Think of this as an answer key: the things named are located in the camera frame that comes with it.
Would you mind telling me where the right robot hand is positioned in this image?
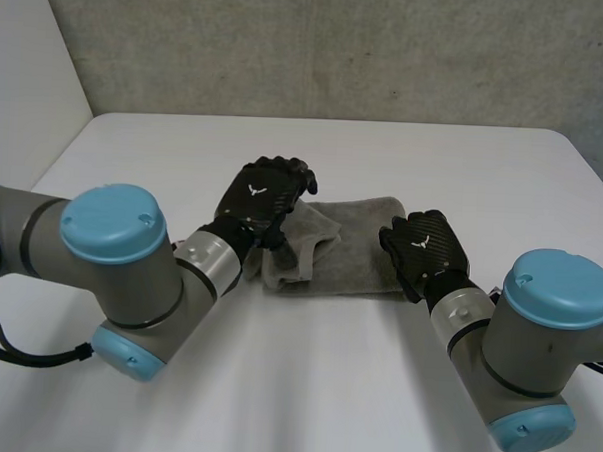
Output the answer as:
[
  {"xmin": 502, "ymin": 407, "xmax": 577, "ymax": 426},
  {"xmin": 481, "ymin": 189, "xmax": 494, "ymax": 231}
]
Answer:
[{"xmin": 375, "ymin": 206, "xmax": 483, "ymax": 306}]

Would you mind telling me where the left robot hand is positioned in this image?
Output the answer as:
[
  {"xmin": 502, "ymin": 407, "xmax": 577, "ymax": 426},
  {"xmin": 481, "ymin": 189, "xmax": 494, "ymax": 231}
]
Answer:
[{"xmin": 195, "ymin": 153, "xmax": 320, "ymax": 264}]

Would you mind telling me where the grey towel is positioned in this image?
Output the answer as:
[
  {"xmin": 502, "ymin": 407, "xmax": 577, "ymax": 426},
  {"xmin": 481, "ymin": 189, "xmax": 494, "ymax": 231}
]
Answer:
[{"xmin": 241, "ymin": 189, "xmax": 418, "ymax": 303}]

